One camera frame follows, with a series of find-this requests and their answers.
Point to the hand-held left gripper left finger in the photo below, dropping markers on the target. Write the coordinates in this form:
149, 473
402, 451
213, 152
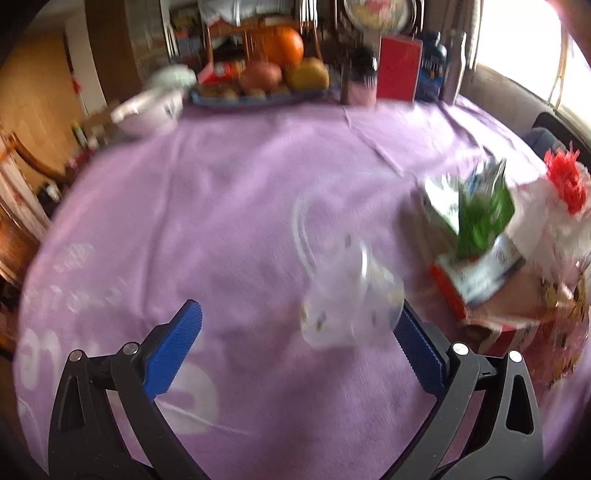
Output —
178, 348

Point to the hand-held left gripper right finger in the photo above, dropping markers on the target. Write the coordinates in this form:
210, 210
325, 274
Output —
422, 357

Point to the red white carton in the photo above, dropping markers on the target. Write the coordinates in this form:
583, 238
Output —
508, 318

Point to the clear plastic cup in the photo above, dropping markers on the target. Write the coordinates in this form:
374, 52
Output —
341, 290

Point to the floral clear plastic bag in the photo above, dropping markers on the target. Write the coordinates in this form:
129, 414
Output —
563, 240

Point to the white red blue packet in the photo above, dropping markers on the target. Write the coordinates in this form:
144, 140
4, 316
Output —
480, 272

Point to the purple blanket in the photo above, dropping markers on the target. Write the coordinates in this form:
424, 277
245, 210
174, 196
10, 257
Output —
207, 207

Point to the green white crumpled packet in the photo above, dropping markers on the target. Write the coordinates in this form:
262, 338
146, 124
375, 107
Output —
480, 221

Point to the white floral bowl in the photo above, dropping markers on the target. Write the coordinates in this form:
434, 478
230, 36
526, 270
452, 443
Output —
147, 113

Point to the wooden armchair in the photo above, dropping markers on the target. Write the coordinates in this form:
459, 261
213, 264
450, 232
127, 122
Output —
32, 159

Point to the blue chair cushion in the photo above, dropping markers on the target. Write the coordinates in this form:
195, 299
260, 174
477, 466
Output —
542, 141

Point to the blue fruit plate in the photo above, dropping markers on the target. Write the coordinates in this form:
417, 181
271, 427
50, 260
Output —
258, 99

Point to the black office chair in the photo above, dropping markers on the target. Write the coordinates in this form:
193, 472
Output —
563, 129

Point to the white lidded tureen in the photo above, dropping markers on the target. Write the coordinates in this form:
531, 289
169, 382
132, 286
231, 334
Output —
171, 77

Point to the red snack packet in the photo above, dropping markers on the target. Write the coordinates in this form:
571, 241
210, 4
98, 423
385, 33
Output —
221, 71

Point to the red apple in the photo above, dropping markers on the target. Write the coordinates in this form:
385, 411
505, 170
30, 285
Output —
261, 77

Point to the dark glass jar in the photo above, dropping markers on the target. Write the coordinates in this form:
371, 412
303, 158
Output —
360, 78

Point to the red box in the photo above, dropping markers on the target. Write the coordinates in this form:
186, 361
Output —
399, 69

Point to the wooden door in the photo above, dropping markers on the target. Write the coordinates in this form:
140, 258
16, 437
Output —
41, 92

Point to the steel bottle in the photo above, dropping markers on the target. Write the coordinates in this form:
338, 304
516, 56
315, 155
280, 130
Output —
453, 69

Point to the blue supplement bottle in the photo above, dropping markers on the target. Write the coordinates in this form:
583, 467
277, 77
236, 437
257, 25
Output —
433, 64

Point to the yellow pear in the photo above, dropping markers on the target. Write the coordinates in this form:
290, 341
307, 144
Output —
308, 76

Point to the orange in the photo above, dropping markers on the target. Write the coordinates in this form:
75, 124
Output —
282, 46

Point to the round embroidered picture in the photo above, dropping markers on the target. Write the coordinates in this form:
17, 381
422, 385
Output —
376, 14

